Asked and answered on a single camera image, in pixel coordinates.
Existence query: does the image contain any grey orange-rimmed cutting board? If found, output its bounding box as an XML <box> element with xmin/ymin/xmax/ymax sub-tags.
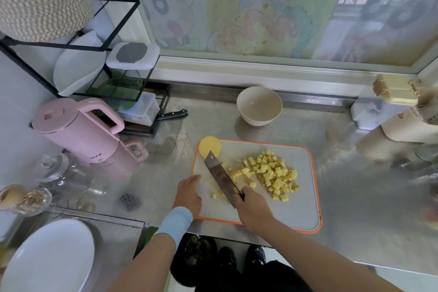
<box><xmin>191</xmin><ymin>139</ymin><xmax>322</xmax><ymax>234</ymax></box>

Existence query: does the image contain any person's right hand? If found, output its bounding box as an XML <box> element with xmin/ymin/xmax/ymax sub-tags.
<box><xmin>233</xmin><ymin>185</ymin><xmax>276</xmax><ymax>235</ymax></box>

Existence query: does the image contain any black metal rack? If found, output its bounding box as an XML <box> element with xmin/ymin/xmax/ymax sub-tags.
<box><xmin>0</xmin><ymin>0</ymin><xmax>170</xmax><ymax>131</ymax></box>

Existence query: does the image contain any cream knife block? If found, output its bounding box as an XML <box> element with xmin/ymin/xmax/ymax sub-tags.
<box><xmin>381</xmin><ymin>88</ymin><xmax>438</xmax><ymax>143</ymax></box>

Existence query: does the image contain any black-handled knife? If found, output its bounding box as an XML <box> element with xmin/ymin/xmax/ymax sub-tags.
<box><xmin>156</xmin><ymin>109</ymin><xmax>188</xmax><ymax>121</ymax></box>

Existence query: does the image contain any clear plastic box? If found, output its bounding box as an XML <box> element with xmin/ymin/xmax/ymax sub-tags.
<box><xmin>118</xmin><ymin>91</ymin><xmax>161</xmax><ymax>127</ymax></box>

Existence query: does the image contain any round yellow potato slice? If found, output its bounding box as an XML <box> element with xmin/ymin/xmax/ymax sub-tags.
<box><xmin>198</xmin><ymin>135</ymin><xmax>223</xmax><ymax>159</ymax></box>

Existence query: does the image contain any light blue wristband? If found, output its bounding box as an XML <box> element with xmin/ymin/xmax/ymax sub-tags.
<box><xmin>154</xmin><ymin>206</ymin><xmax>194</xmax><ymax>251</ymax></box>

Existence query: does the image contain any white container with beige lid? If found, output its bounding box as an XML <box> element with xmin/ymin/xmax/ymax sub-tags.
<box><xmin>350</xmin><ymin>74</ymin><xmax>420</xmax><ymax>130</ymax></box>

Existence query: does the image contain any clear container with grey lid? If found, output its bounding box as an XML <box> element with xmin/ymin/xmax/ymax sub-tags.
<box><xmin>105</xmin><ymin>42</ymin><xmax>161</xmax><ymax>80</ymax></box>

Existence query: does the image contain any glass jar with brown contents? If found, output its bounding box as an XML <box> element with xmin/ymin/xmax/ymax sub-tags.
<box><xmin>0</xmin><ymin>184</ymin><xmax>53</xmax><ymax>217</ymax></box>

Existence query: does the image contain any person's left hand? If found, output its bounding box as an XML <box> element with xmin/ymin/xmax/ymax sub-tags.
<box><xmin>173</xmin><ymin>174</ymin><xmax>203</xmax><ymax>219</ymax></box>

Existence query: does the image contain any woven basket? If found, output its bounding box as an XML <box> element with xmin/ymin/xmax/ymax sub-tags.
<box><xmin>0</xmin><ymin>0</ymin><xmax>94</xmax><ymax>43</ymax></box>

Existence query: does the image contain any steel cleaver knife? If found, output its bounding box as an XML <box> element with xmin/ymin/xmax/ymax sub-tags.
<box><xmin>204</xmin><ymin>150</ymin><xmax>245</xmax><ymax>209</ymax></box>

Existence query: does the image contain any large white plate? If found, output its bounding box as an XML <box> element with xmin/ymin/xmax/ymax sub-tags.
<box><xmin>0</xmin><ymin>218</ymin><xmax>96</xmax><ymax>292</ymax></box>

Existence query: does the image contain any beige bowl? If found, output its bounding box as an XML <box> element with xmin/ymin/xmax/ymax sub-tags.
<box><xmin>236</xmin><ymin>86</ymin><xmax>283</xmax><ymax>127</ymax></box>

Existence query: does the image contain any person's left forearm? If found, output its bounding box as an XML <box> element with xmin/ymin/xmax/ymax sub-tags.
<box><xmin>105</xmin><ymin>232</ymin><xmax>177</xmax><ymax>292</ymax></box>

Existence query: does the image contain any pink electric kettle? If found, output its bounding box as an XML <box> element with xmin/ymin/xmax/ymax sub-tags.
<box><xmin>30</xmin><ymin>97</ymin><xmax>149</xmax><ymax>179</ymax></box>

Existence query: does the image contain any glass jar with lid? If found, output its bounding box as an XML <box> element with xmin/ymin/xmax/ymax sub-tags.
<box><xmin>34</xmin><ymin>153</ymin><xmax>89</xmax><ymax>196</ymax></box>

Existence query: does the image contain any person's black shoe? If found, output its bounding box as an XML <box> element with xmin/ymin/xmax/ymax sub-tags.
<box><xmin>244</xmin><ymin>245</ymin><xmax>267</xmax><ymax>273</ymax></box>
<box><xmin>216</xmin><ymin>247</ymin><xmax>238</xmax><ymax>285</ymax></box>

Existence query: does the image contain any pile of yellow potato cubes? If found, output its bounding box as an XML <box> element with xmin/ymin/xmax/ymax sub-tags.
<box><xmin>211</xmin><ymin>149</ymin><xmax>300</xmax><ymax>203</ymax></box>

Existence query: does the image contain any person's right forearm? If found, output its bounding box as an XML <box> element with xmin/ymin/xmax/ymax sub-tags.
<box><xmin>248</xmin><ymin>219</ymin><xmax>404</xmax><ymax>292</ymax></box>

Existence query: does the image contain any black trash bag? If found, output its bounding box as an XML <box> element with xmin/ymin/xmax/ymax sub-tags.
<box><xmin>170</xmin><ymin>234</ymin><xmax>218</xmax><ymax>287</ymax></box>

